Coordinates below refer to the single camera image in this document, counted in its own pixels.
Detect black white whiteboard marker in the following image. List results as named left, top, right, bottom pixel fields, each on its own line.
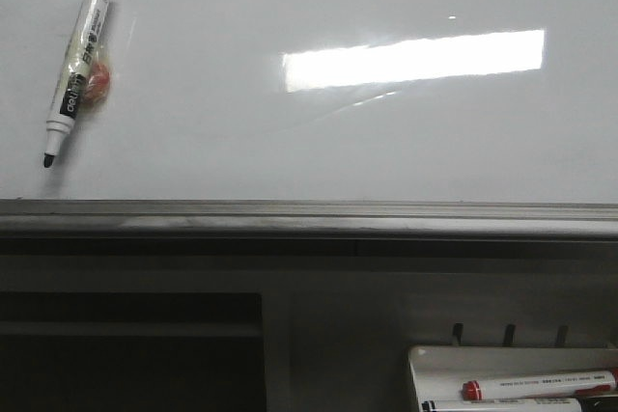
left=43, top=0, right=110, bottom=168

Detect white whiteboard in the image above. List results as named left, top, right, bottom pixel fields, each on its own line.
left=1, top=0, right=617, bottom=204

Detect blue capped whiteboard marker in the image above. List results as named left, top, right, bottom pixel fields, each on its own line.
left=421, top=398, right=582, bottom=412

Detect red capped whiteboard marker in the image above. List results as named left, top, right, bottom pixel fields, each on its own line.
left=462, top=368, right=617, bottom=400

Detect red round magnet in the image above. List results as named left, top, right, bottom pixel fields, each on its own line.
left=84, top=62, right=111, bottom=104

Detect white plastic marker tray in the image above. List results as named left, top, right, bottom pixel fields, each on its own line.
left=407, top=346, right=617, bottom=411

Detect grey whiteboard ledge frame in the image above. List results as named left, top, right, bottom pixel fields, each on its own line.
left=1, top=199, right=617, bottom=255

